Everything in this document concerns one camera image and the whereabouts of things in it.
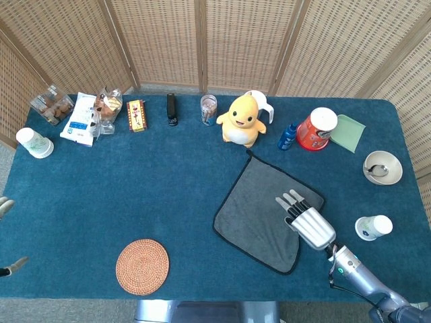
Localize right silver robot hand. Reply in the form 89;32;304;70
275;188;337;251

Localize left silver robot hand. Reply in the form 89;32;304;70
0;196;30;279

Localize grey and blue cloth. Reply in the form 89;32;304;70
212;149;326;276

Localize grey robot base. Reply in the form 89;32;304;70
134;299;280;323

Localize white paper cup green print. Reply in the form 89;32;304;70
354;215;394;242
15;127;55;159

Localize metal spoon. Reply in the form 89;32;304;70
365;164;390;178

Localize red instant noodle cup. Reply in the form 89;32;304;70
296;106;339;151

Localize blue spray bottle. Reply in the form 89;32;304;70
277;121;300;151

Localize beige bowl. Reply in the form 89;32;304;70
362;150;403;186

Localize white blue snack packet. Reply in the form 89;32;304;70
59;92;98;148

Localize yellow plush toy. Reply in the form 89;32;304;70
215;94;267;149

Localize white plastic pitcher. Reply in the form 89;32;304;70
244;89;275;124

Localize clear bag of bread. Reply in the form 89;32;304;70
90;86;123;139

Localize dark blue table cover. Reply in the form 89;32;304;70
0;93;431;302

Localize round woven rattan coaster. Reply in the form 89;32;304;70
115;238;170;296

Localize yellow red small box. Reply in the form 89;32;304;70
126;99;148;133

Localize clear jar of pencils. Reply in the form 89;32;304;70
200;94;218;127

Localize black stapler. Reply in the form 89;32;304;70
166;93;178;127

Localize woven folding screen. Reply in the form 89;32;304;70
0;0;431;179

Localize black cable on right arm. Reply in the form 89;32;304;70
328;245;385;309

